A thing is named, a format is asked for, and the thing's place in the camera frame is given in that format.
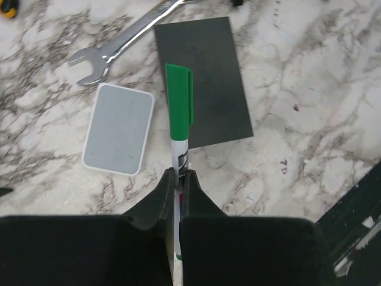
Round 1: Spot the white grey rectangular eraser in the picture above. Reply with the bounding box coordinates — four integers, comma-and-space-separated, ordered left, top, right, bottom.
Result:
82, 83, 155, 176

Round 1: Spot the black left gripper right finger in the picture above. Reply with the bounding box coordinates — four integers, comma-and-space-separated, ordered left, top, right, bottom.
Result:
180, 170, 337, 285

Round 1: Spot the white green whiteboard marker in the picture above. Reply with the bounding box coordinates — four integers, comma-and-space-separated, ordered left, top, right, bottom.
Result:
171, 139, 188, 260

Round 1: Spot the green marker cap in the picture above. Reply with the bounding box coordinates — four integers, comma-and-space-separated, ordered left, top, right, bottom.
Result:
165, 64, 194, 141

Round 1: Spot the silver open-end wrench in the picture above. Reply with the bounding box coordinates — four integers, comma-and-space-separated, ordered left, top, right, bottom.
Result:
68, 0, 197, 86

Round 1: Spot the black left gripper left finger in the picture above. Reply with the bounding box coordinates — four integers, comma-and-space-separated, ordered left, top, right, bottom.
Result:
1, 169, 175, 285

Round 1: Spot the yellow black utility knife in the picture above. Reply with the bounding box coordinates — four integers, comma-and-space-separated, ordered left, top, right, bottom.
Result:
0, 0, 19, 18

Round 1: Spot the large dark grey foam block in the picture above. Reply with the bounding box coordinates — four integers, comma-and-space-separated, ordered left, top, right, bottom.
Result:
154, 17, 253, 148

